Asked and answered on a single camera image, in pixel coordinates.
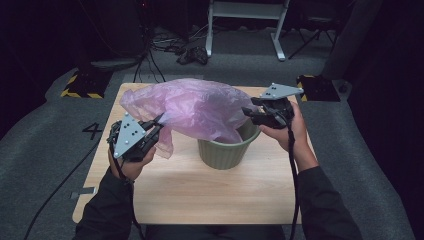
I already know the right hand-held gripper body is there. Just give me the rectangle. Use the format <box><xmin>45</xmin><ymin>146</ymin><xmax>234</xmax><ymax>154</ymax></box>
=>
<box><xmin>250</xmin><ymin>82</ymin><xmax>305</xmax><ymax>130</ymax></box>

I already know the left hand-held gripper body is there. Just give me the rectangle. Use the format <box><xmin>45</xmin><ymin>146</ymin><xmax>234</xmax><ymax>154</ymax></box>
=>
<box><xmin>109</xmin><ymin>112</ymin><xmax>161</xmax><ymax>164</ymax></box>

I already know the pink plastic bag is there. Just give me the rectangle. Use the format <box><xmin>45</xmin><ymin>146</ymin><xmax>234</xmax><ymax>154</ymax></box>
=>
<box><xmin>119</xmin><ymin>77</ymin><xmax>260</xmax><ymax>160</ymax></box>

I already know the green plastic bin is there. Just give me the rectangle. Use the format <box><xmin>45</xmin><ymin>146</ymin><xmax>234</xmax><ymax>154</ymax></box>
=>
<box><xmin>196</xmin><ymin>117</ymin><xmax>262</xmax><ymax>171</ymax></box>

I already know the person's left hand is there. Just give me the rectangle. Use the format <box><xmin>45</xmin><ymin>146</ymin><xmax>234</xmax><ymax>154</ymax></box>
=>
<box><xmin>107</xmin><ymin>145</ymin><xmax>157</xmax><ymax>183</ymax></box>

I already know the person's right hand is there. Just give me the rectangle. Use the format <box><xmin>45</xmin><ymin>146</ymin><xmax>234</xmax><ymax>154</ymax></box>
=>
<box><xmin>259</xmin><ymin>101</ymin><xmax>318</xmax><ymax>164</ymax></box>

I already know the black yellow striped base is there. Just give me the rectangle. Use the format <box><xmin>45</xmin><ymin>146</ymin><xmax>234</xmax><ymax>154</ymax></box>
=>
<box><xmin>296</xmin><ymin>74</ymin><xmax>342</xmax><ymax>103</ymax></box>
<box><xmin>60</xmin><ymin>71</ymin><xmax>113</xmax><ymax>100</ymax></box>

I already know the dark stand with grey foot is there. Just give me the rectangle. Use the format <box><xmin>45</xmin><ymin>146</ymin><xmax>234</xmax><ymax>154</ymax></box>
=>
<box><xmin>75</xmin><ymin>0</ymin><xmax>149</xmax><ymax>73</ymax></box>

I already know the black bundle on floor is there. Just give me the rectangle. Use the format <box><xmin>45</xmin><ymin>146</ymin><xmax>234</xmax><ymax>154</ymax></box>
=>
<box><xmin>175</xmin><ymin>45</ymin><xmax>210</xmax><ymax>66</ymax></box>

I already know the grey tape strip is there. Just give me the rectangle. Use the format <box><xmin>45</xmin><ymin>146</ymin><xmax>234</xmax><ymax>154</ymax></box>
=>
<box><xmin>70</xmin><ymin>186</ymin><xmax>97</xmax><ymax>200</ymax></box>

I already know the black tripod stand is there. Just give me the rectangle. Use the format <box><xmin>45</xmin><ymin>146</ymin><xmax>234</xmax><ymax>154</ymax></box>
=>
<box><xmin>287</xmin><ymin>12</ymin><xmax>338</xmax><ymax>61</ymax></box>

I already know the tangle of black cables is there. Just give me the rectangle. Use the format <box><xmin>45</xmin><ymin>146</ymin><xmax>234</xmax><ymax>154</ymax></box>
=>
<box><xmin>132</xmin><ymin>28</ymin><xmax>188</xmax><ymax>84</ymax></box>

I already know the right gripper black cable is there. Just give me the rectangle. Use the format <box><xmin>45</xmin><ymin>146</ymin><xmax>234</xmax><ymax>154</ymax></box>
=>
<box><xmin>275</xmin><ymin>111</ymin><xmax>302</xmax><ymax>240</ymax></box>

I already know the long black floor cable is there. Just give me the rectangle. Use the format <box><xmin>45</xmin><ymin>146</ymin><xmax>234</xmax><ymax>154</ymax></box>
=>
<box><xmin>22</xmin><ymin>139</ymin><xmax>102</xmax><ymax>240</ymax></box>

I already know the white metal desk frame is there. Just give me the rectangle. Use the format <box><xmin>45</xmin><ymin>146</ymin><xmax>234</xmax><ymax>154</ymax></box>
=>
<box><xmin>205</xmin><ymin>0</ymin><xmax>291</xmax><ymax>62</ymax></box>

